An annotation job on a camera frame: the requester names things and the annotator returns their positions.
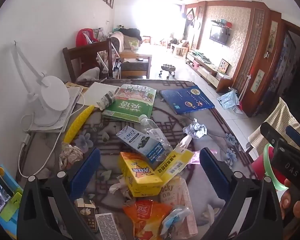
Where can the tablet screen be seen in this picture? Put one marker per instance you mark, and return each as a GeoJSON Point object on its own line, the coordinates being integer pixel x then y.
{"type": "Point", "coordinates": [0, 193]}

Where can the red bag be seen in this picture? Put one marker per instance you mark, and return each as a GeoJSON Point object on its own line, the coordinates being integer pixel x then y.
{"type": "Point", "coordinates": [83, 37]}

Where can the wall television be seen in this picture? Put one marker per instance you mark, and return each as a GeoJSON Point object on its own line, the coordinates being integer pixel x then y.
{"type": "Point", "coordinates": [218, 35]}

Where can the person's right hand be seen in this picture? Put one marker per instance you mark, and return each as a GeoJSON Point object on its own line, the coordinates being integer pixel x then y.
{"type": "Point", "coordinates": [288, 200]}

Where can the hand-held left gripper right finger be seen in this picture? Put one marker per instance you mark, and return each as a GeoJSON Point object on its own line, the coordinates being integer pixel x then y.
{"type": "Point", "coordinates": [213, 171]}

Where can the blue and white milk carton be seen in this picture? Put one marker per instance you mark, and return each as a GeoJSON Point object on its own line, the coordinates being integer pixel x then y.
{"type": "Point", "coordinates": [140, 143]}

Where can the red bucket with green rim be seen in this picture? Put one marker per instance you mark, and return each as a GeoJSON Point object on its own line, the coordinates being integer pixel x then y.
{"type": "Point", "coordinates": [260, 168]}

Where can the wooden side table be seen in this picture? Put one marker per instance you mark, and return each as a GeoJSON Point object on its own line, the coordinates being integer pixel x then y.
{"type": "Point", "coordinates": [136, 66]}

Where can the beige checkered cloth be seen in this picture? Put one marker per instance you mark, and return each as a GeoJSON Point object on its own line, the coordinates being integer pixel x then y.
{"type": "Point", "coordinates": [282, 117]}

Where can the clear plastic water bottle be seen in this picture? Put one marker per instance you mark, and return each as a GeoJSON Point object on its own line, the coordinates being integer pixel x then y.
{"type": "Point", "coordinates": [152, 130]}

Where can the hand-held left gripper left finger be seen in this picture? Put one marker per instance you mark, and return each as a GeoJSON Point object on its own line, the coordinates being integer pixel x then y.
{"type": "Point", "coordinates": [86, 171]}

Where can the yellow drink box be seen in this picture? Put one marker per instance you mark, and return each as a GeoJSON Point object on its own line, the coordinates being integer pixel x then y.
{"type": "Point", "coordinates": [137, 178]}

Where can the flattened yellow carton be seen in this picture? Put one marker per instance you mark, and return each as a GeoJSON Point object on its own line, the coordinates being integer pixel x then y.
{"type": "Point", "coordinates": [176, 160]}

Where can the framed bamboo painting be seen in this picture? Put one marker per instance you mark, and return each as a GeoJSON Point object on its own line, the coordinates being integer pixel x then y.
{"type": "Point", "coordinates": [258, 80]}

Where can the grey cloth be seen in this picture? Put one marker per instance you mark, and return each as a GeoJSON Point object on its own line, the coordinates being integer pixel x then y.
{"type": "Point", "coordinates": [88, 74]}

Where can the small black and white box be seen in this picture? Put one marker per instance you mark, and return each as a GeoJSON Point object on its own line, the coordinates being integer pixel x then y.
{"type": "Point", "coordinates": [107, 226]}

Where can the crumpled brown paper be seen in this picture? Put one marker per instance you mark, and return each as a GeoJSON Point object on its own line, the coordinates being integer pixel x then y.
{"type": "Point", "coordinates": [70, 155]}

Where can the beige sofa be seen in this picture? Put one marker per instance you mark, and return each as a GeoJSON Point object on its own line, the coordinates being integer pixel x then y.
{"type": "Point", "coordinates": [126, 40]}

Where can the torn white paper scraps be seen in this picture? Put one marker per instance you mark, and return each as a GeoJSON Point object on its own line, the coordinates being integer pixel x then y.
{"type": "Point", "coordinates": [118, 186]}

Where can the low television cabinet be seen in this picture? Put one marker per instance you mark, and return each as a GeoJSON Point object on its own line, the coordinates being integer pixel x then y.
{"type": "Point", "coordinates": [207, 70]}

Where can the pink biscuit box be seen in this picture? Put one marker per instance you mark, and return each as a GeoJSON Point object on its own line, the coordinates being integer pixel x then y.
{"type": "Point", "coordinates": [180, 196]}

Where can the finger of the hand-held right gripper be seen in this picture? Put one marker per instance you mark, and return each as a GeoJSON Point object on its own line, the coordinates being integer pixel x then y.
{"type": "Point", "coordinates": [270, 132]}
{"type": "Point", "coordinates": [296, 135]}

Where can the white power adapter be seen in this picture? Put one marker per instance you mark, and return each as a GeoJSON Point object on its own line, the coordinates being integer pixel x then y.
{"type": "Point", "coordinates": [25, 140]}

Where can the blue book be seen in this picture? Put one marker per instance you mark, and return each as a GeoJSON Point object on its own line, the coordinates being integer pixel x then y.
{"type": "Point", "coordinates": [185, 100]}

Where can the dark wooden chair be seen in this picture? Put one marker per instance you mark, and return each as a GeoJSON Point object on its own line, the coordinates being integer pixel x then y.
{"type": "Point", "coordinates": [85, 55]}

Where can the orange snack bag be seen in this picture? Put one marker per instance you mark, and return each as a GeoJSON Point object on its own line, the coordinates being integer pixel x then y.
{"type": "Point", "coordinates": [142, 216]}

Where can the white desk lamp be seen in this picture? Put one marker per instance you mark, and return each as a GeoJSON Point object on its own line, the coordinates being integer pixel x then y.
{"type": "Point", "coordinates": [53, 93]}

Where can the green textbook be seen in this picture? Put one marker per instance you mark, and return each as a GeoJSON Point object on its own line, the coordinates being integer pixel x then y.
{"type": "Point", "coordinates": [130, 107]}

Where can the brown cigarette box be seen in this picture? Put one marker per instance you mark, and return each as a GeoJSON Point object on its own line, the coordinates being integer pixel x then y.
{"type": "Point", "coordinates": [86, 215]}

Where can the light blue plastic wrapper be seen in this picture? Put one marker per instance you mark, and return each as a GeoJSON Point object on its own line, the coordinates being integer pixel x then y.
{"type": "Point", "coordinates": [175, 216]}

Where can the yellow corn-shaped stick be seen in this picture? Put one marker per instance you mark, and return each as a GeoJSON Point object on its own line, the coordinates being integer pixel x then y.
{"type": "Point", "coordinates": [78, 123]}

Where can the colourful framed board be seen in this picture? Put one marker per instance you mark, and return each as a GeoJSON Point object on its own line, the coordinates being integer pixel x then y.
{"type": "Point", "coordinates": [224, 66]}

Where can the white mop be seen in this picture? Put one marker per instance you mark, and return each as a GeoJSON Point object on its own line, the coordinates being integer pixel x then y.
{"type": "Point", "coordinates": [243, 92]}

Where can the pink wrapper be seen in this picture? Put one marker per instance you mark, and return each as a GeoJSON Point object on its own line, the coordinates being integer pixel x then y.
{"type": "Point", "coordinates": [196, 158]}

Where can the black and white newsprint paper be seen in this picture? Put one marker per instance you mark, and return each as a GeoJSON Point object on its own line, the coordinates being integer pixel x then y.
{"type": "Point", "coordinates": [106, 100]}

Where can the white paper sheet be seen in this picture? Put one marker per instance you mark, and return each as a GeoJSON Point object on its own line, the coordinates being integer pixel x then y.
{"type": "Point", "coordinates": [97, 91]}

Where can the blue plastic bag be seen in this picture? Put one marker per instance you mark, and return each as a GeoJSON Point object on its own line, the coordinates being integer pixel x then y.
{"type": "Point", "coordinates": [228, 99]}

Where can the black rolling stool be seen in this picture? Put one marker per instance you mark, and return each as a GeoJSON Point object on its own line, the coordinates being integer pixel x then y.
{"type": "Point", "coordinates": [167, 68]}

